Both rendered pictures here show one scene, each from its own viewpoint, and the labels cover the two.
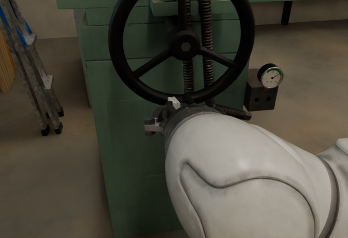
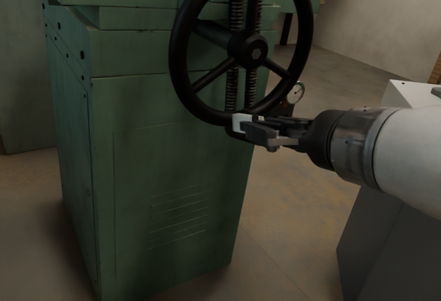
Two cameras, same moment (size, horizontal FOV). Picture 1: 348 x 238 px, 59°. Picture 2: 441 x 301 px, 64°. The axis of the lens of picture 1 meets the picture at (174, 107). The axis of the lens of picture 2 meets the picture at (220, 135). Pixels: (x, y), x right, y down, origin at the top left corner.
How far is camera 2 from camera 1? 0.29 m
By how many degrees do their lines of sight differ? 24
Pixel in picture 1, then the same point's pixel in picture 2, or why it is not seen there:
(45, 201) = not seen: outside the picture
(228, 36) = not seen: hidden behind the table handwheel
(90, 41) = (102, 51)
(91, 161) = (35, 224)
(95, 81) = (102, 105)
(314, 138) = (283, 160)
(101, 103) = (106, 134)
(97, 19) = (113, 22)
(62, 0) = not seen: outside the picture
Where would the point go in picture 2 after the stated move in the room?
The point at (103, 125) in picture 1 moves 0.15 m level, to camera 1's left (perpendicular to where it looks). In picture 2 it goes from (105, 164) to (27, 173)
